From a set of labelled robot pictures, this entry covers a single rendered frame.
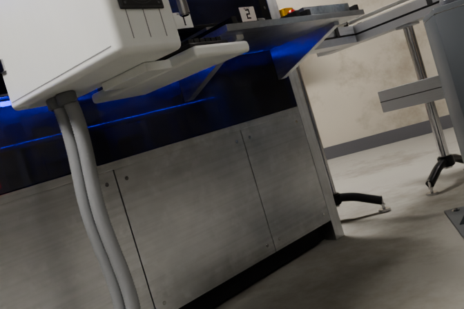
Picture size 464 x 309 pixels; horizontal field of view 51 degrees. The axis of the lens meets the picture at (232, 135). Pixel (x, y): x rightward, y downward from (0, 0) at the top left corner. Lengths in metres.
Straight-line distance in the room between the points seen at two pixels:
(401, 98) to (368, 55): 2.17
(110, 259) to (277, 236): 0.84
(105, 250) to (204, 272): 0.52
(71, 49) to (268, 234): 1.10
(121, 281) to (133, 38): 0.60
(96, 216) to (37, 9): 0.50
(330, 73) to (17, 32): 3.87
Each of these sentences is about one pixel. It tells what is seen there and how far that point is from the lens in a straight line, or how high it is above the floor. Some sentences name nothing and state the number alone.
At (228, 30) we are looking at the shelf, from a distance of 1.39.
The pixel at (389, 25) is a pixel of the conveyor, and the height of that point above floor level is 0.87.
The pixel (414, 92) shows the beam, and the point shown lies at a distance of 2.71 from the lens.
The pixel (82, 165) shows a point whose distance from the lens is 1.26.
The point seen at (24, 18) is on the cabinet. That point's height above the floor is 0.98.
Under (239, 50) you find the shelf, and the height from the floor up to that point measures 0.78.
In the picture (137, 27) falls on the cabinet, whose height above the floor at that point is 0.85.
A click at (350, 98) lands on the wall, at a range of 4.87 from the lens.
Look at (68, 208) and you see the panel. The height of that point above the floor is 0.51.
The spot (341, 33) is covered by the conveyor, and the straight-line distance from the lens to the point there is 2.69.
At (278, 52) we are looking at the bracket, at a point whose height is 0.83.
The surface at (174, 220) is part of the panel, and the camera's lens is 1.65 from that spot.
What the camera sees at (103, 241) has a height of 0.42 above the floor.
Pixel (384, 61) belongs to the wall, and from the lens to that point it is 4.88.
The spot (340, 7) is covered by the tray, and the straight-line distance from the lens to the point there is 1.87.
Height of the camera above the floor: 0.61
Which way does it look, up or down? 1 degrees down
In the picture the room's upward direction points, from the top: 16 degrees counter-clockwise
